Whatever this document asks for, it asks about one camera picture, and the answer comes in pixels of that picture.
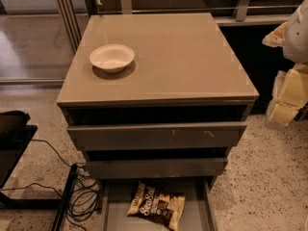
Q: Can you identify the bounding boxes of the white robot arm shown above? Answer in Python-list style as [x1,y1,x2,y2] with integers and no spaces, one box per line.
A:
[262,0,308,126]

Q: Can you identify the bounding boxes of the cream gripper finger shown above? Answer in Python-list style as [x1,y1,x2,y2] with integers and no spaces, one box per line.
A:
[262,22,287,47]
[269,103,298,126]

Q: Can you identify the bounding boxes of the grey drawer cabinet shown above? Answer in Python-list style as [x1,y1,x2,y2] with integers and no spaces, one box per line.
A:
[57,13,258,166]

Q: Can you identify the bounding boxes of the metal railing frame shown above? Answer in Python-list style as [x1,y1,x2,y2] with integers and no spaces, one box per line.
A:
[56,0,303,49]

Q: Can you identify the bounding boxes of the dark object on side table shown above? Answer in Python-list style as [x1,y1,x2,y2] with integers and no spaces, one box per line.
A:
[0,111,30,141]

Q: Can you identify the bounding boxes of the grey middle drawer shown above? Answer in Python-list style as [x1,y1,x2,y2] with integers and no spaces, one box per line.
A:
[87,158,227,179]

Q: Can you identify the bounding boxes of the grey drawer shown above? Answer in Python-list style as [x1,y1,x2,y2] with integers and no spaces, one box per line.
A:
[67,122,246,151]
[87,158,227,179]
[100,177,218,231]

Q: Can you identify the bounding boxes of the grey top drawer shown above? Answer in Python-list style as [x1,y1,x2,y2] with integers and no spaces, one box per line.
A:
[67,122,246,151]

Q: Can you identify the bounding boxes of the grey bottom drawer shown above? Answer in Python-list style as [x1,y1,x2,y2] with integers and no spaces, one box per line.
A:
[100,177,218,231]

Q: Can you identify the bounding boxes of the black coiled cable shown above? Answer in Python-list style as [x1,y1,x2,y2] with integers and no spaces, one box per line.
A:
[0,138,103,231]

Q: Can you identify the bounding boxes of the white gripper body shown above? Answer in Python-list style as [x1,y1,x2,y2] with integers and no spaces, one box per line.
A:
[278,64,308,109]

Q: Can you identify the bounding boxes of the brown sea salt chip bag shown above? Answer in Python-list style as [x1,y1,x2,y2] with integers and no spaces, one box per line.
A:
[127,181,186,231]

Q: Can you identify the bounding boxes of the black side table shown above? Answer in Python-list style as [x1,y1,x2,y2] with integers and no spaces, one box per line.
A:
[0,125,77,231]

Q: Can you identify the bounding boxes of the white paper bowl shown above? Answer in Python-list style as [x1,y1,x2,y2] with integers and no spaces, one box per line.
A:
[90,44,135,73]

